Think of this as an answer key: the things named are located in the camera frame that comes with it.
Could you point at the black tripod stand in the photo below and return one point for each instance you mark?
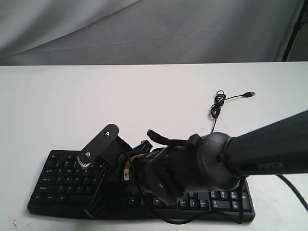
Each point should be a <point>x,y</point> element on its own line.
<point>298,26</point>

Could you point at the black acer keyboard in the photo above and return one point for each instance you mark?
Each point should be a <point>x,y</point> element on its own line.
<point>64,189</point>

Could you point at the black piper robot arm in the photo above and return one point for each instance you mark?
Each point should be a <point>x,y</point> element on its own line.
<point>225,162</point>

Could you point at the grey backdrop cloth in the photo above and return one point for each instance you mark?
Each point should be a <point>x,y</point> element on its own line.
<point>97,32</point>

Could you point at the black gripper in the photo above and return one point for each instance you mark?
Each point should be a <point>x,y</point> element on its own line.
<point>167,173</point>

